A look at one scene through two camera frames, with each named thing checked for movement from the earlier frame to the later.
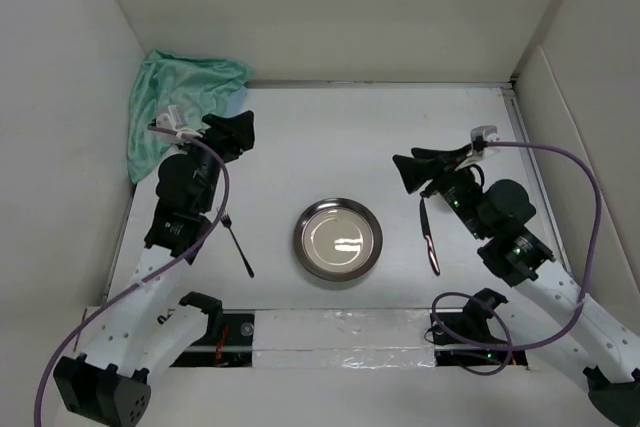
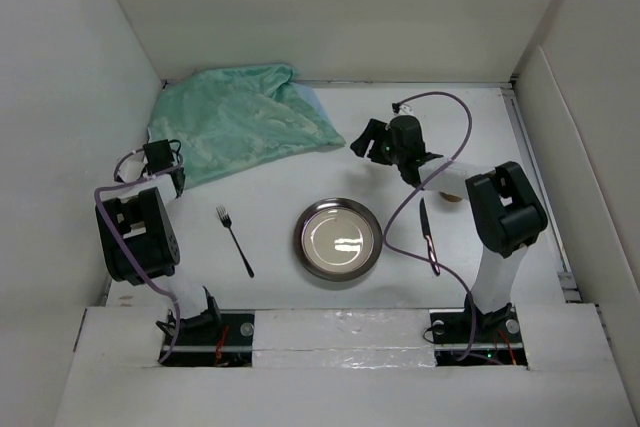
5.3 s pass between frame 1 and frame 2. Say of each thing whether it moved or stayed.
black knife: stayed
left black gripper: moved
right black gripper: moved
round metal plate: stayed
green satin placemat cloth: moved
